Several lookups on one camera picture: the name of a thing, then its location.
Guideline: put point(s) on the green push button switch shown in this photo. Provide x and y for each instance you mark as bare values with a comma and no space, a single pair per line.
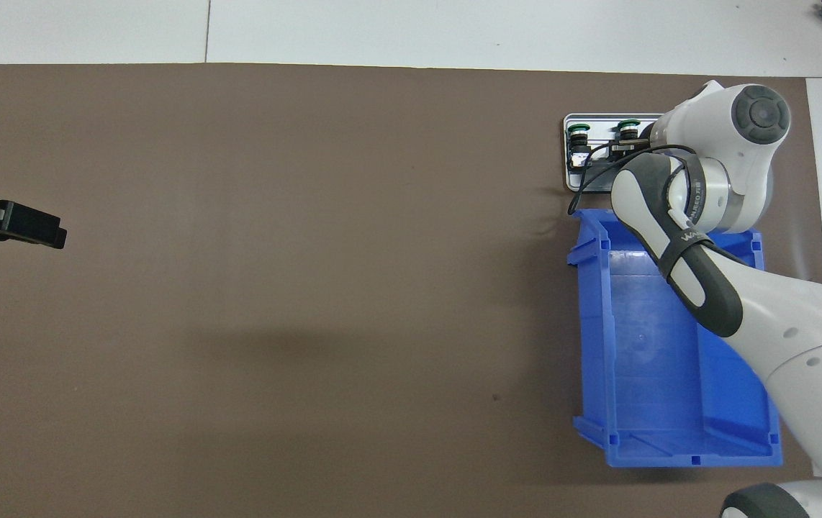
579,133
627,129

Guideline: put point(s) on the brown table mat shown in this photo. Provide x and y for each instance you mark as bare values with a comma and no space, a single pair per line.
274,216

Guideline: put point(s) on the blue plastic storage bin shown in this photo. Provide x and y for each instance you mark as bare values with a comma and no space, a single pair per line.
641,374

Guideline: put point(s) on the silver metal tray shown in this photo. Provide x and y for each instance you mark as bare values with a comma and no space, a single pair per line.
591,180

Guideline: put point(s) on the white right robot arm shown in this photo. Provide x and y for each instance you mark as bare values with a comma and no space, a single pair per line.
778,324

